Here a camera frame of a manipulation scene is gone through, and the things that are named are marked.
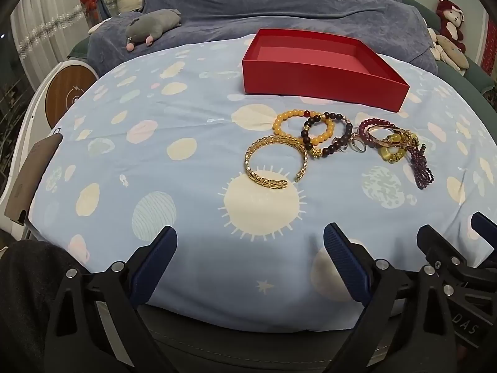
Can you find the blue-grey velvet blanket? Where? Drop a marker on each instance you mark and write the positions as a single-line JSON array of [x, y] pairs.
[[271, 4]]

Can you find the white curtain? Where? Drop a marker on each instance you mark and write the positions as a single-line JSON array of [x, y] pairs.
[[46, 11]]

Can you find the purple garnet bead strand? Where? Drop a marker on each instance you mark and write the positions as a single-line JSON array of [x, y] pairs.
[[419, 171]]

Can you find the round wooden-top white device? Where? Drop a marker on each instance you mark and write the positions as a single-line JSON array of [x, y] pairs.
[[68, 89]]

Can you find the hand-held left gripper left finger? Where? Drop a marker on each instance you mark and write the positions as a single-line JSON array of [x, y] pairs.
[[155, 264]]

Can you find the red plush monkey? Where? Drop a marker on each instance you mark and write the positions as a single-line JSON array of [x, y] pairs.
[[450, 15]]

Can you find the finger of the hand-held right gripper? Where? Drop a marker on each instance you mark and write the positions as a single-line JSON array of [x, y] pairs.
[[485, 225], [442, 250]]

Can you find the beige plush toy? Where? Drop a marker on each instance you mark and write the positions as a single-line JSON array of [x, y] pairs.
[[452, 52]]

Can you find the grey plush mouse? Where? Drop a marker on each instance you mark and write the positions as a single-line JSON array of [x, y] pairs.
[[151, 25]]

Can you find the red patterned strip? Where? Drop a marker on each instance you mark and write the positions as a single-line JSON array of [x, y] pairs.
[[490, 42]]

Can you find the red cardboard box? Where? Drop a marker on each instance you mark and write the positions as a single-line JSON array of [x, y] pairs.
[[322, 66]]

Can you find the light blue printed sheet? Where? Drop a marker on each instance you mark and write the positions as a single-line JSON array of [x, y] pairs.
[[155, 143]]

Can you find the green sofa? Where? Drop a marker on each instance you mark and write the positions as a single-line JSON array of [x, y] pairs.
[[475, 75]]

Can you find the rose gold bangle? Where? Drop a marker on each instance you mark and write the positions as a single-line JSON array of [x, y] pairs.
[[382, 143]]

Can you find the red ribbon bow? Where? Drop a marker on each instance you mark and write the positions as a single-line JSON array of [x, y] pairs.
[[90, 0]]

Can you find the silver tinsel garland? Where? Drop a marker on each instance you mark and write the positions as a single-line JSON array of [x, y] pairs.
[[42, 29]]

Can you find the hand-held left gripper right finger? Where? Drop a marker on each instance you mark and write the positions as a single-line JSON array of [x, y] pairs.
[[345, 264]]

